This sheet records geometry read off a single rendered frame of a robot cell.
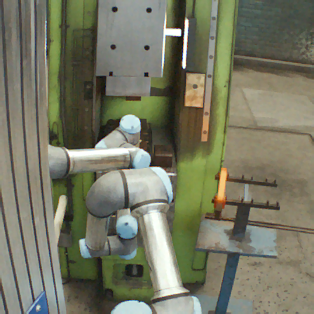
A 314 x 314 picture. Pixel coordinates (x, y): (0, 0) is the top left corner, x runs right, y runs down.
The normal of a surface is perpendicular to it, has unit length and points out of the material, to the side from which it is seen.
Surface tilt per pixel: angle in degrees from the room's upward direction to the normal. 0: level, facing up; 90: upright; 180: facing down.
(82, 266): 90
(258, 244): 0
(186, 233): 90
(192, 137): 90
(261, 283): 0
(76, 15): 90
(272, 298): 0
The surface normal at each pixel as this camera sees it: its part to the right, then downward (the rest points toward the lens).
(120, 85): 0.03, 0.46
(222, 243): 0.05, -0.89
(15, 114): 0.95, 0.18
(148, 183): 0.23, -0.43
